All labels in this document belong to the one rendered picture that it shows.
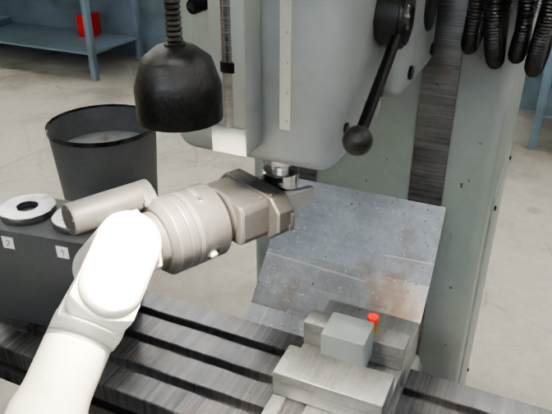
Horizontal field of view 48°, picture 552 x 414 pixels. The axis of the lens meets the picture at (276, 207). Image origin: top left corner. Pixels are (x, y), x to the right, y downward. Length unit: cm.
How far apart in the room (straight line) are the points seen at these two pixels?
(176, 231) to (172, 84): 22
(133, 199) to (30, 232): 39
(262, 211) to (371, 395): 28
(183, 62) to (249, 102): 14
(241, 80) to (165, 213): 17
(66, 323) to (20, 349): 50
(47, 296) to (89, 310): 50
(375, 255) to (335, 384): 40
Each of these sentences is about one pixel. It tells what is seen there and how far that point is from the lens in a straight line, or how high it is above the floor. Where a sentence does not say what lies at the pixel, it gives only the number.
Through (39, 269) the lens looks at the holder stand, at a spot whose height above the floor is 103.
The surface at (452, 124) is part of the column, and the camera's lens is 108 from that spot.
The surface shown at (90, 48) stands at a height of 28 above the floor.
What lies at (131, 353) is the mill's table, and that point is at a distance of 106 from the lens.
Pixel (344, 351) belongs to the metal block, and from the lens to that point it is 86.
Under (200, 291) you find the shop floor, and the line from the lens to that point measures 271.
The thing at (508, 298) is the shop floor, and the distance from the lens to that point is 282.
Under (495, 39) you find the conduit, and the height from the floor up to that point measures 141.
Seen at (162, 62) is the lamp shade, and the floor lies 147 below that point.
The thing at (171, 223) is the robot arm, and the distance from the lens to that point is 66.
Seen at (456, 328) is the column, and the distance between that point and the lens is 129.
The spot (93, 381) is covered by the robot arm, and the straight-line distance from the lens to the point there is 63.
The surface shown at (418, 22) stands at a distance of 83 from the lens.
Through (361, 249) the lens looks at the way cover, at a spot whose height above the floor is 97.
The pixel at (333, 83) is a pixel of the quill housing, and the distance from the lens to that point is 62.
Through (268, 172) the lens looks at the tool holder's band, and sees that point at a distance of 76.
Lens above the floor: 160
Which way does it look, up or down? 29 degrees down
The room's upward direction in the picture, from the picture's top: straight up
